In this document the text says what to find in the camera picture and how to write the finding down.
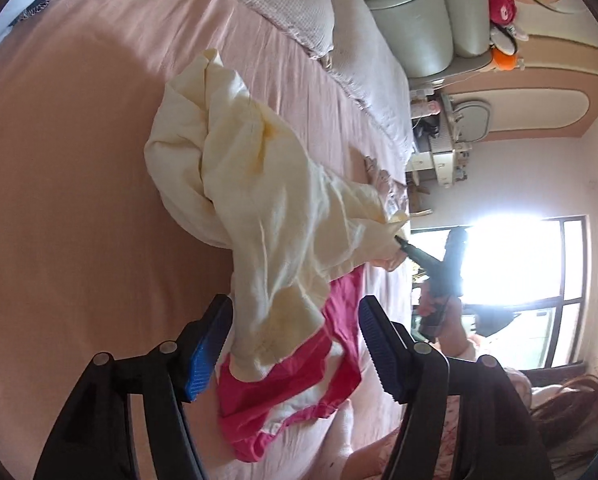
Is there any person's hair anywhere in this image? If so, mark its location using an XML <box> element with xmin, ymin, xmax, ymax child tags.
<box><xmin>528</xmin><ymin>374</ymin><xmax>598</xmax><ymax>480</ymax></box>

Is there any person's right forearm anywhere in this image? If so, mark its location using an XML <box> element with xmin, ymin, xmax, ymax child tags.
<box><xmin>439</xmin><ymin>310</ymin><xmax>482</xmax><ymax>362</ymax></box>

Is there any white nightstand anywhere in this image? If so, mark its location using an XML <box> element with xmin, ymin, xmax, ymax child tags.
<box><xmin>410</xmin><ymin>91</ymin><xmax>444</xmax><ymax>173</ymax></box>

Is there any person's right hand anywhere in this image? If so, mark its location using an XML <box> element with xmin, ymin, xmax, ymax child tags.
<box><xmin>418</xmin><ymin>284</ymin><xmax>454</xmax><ymax>319</ymax></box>

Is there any hot pink garment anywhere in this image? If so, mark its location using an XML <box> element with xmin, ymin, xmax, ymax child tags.
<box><xmin>216</xmin><ymin>265</ymin><xmax>366</xmax><ymax>463</ymax></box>

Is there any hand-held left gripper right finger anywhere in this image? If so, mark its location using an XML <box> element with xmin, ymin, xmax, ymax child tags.
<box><xmin>359</xmin><ymin>296</ymin><xmax>552</xmax><ymax>480</ymax></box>

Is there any folded printed pajamas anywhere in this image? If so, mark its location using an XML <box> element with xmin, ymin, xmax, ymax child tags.
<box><xmin>361</xmin><ymin>154</ymin><xmax>410</xmax><ymax>274</ymax></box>

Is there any cream garment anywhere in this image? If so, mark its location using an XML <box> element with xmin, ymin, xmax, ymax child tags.
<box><xmin>144</xmin><ymin>49</ymin><xmax>410</xmax><ymax>382</ymax></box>

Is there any person's pink printed pajamas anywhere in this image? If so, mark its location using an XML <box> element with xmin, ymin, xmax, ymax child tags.
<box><xmin>339</xmin><ymin>340</ymin><xmax>536</xmax><ymax>480</ymax></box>

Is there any red bear plush toy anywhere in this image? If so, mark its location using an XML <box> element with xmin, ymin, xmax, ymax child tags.
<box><xmin>489</xmin><ymin>0</ymin><xmax>518</xmax><ymax>24</ymax></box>

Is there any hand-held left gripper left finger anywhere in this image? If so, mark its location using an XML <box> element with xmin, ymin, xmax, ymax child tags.
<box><xmin>33</xmin><ymin>294</ymin><xmax>234</xmax><ymax>480</ymax></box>

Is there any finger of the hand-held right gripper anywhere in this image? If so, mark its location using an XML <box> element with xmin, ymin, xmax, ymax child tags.
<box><xmin>393</xmin><ymin>235</ymin><xmax>447</xmax><ymax>277</ymax></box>

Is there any grey padded headboard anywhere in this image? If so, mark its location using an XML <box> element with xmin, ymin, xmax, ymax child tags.
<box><xmin>336</xmin><ymin>0</ymin><xmax>496</xmax><ymax>80</ymax></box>

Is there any window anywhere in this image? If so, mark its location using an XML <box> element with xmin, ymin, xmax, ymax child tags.
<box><xmin>409</xmin><ymin>214</ymin><xmax>588</xmax><ymax>372</ymax></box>

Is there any round orange plush toy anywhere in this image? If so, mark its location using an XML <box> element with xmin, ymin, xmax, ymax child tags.
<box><xmin>491</xmin><ymin>49</ymin><xmax>524</xmax><ymax>73</ymax></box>

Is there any grey checked pillow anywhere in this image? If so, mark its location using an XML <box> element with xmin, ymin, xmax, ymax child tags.
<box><xmin>173</xmin><ymin>0</ymin><xmax>340</xmax><ymax>59</ymax></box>
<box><xmin>328</xmin><ymin>0</ymin><xmax>414</xmax><ymax>162</ymax></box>

